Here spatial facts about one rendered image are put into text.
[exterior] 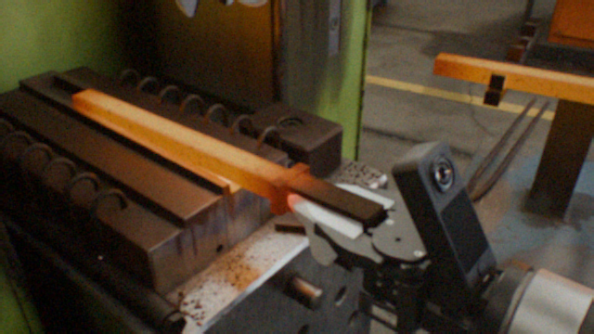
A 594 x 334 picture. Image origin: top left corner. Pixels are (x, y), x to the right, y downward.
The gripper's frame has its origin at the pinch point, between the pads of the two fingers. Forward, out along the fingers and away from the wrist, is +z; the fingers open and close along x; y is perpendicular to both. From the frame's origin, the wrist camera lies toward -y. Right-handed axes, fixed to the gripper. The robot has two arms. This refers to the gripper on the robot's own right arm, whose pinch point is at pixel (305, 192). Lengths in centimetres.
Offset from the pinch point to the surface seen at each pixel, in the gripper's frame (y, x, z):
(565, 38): 90, 340, 53
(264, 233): 10.3, 1.8, 7.7
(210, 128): 2.4, 6.0, 20.1
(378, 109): 102, 198, 107
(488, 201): 26, 46, -4
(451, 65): -1.0, 34.9, 2.1
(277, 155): 2.6, 6.5, 9.4
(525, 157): 26, 64, -4
